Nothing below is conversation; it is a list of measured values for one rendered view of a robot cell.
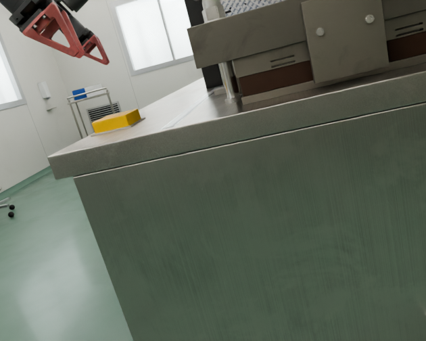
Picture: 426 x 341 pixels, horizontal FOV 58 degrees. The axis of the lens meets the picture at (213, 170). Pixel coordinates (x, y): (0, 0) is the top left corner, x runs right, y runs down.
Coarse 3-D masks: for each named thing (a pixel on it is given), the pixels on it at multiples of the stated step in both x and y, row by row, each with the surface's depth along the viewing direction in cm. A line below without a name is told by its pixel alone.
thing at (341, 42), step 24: (312, 0) 52; (336, 0) 51; (360, 0) 51; (312, 24) 53; (336, 24) 52; (360, 24) 52; (384, 24) 51; (312, 48) 54; (336, 48) 53; (360, 48) 53; (384, 48) 52; (312, 72) 55; (336, 72) 54; (360, 72) 54
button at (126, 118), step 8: (120, 112) 76; (128, 112) 72; (136, 112) 75; (96, 120) 72; (104, 120) 71; (112, 120) 70; (120, 120) 70; (128, 120) 71; (136, 120) 74; (96, 128) 71; (104, 128) 71; (112, 128) 71
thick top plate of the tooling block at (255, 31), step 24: (288, 0) 54; (384, 0) 52; (408, 0) 52; (216, 24) 56; (240, 24) 56; (264, 24) 55; (288, 24) 55; (192, 48) 58; (216, 48) 57; (240, 48) 57; (264, 48) 56
